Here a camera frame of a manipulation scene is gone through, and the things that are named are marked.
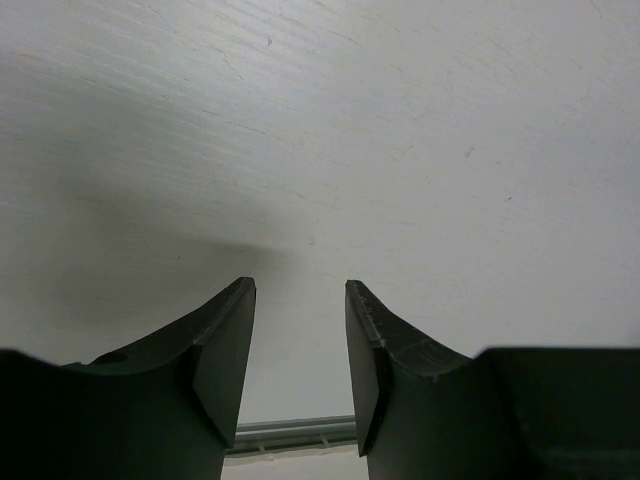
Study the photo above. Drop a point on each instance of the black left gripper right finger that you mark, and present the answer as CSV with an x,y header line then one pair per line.
x,y
425,411

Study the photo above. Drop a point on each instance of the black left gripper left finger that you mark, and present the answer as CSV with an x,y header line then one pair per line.
x,y
163,407

